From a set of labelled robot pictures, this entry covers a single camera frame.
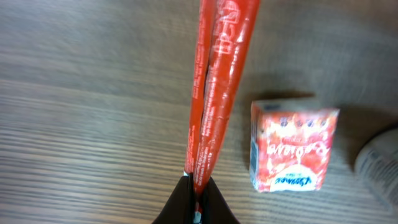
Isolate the red tissue pack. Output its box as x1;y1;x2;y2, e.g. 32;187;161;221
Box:
249;98;340;192

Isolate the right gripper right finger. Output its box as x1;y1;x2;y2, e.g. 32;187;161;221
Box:
199;178;240;224

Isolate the red snack stick wrapper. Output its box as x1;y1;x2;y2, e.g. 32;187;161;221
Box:
184;0;260;213

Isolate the green lid white jar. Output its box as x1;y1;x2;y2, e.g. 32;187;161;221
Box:
354;128;397;213

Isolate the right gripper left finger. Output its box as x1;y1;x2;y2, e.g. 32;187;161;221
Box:
152;174;195;224

